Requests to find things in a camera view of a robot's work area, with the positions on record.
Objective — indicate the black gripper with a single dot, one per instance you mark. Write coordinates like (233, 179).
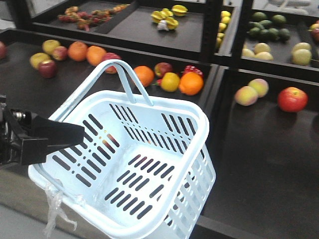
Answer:
(27, 138)

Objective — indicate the light blue plastic basket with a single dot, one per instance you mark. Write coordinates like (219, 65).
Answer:
(143, 170)

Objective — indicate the dark red apple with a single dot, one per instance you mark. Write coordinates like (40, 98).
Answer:
(47, 69)

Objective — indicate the yellow apple front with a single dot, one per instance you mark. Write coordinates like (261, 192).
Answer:
(37, 58)

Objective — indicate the yellow apple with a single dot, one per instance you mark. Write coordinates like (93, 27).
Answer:
(48, 46)
(37, 58)

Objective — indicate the small red apple rear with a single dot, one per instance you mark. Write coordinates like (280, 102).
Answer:
(60, 53)

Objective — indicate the yellow apple rear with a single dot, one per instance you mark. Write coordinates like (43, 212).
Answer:
(48, 46)

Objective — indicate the red apple far left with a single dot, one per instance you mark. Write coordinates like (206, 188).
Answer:
(3, 50)

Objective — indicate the orange left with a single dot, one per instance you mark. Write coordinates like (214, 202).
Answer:
(77, 51)

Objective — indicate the orange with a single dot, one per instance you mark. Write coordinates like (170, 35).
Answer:
(77, 51)
(191, 84)
(95, 54)
(145, 75)

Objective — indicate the orange middle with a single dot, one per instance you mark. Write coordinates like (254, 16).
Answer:
(145, 75)

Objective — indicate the red chili pepper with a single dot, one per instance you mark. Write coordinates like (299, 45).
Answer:
(158, 82)

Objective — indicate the red apple small middle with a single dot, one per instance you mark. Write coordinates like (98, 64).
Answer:
(161, 68)

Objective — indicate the yellow round fruit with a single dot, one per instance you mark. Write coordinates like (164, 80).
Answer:
(170, 82)

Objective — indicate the orange right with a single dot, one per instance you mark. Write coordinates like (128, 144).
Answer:
(191, 84)

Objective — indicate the white garlic bulb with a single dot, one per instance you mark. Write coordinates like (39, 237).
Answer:
(162, 26)

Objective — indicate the red bell pepper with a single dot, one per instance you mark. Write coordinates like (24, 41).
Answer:
(192, 69)

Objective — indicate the peach left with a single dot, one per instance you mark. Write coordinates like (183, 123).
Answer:
(246, 96)

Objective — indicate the peach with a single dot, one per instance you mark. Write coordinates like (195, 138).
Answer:
(261, 86)
(246, 96)

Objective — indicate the black wooden display stand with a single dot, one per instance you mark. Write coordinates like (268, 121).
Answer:
(267, 160)

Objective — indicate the peach right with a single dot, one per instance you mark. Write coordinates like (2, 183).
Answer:
(261, 86)

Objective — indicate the red apple right tray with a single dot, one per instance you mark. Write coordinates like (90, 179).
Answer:
(292, 100)

